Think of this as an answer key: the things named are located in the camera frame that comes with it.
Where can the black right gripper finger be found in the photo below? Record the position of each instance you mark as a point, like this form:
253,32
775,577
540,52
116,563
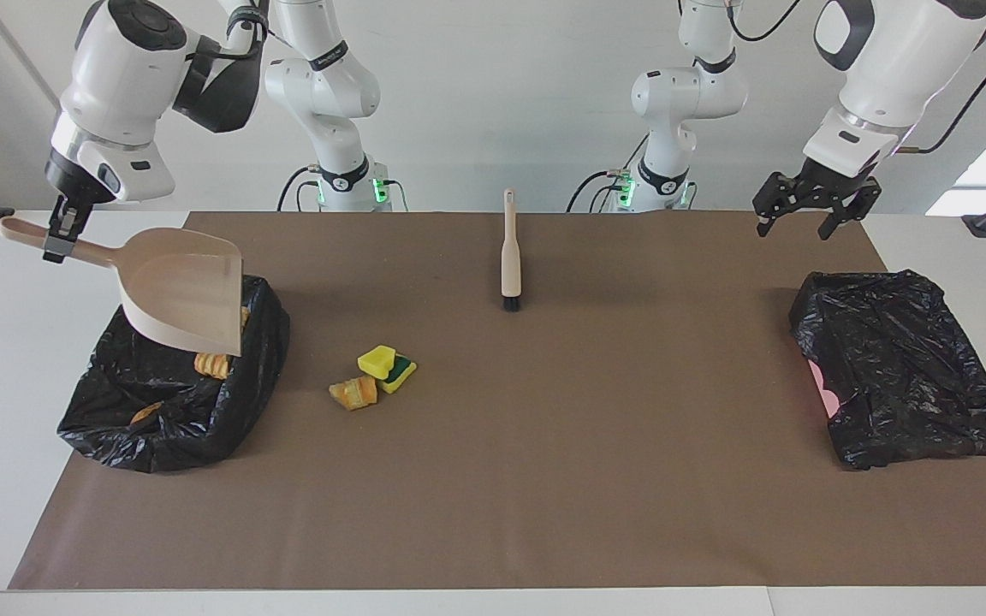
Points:
75,221
54,248

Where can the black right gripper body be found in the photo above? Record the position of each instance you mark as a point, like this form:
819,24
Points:
72,181

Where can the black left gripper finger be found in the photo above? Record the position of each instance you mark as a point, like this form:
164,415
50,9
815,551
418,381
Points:
771,205
848,214

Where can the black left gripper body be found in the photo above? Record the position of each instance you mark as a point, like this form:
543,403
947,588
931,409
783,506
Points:
822,188

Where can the beige plastic dustpan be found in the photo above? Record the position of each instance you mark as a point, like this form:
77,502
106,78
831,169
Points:
176,291

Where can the toy croissant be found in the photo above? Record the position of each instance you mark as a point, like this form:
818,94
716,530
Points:
354,393

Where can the yellow green sponge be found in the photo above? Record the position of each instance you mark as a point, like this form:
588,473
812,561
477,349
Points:
401,374

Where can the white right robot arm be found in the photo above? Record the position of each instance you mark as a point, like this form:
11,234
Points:
116,77

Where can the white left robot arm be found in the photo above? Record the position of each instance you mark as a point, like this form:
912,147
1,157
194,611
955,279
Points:
895,60

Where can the left black trash bag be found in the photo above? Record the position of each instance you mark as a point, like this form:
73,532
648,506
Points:
904,368

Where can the black trash bag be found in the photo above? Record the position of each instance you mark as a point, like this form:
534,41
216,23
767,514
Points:
904,368
99,411

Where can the right black trash bag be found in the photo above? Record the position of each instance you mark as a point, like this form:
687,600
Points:
99,411

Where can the brown table mat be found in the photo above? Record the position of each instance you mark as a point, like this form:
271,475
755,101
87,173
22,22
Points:
493,513

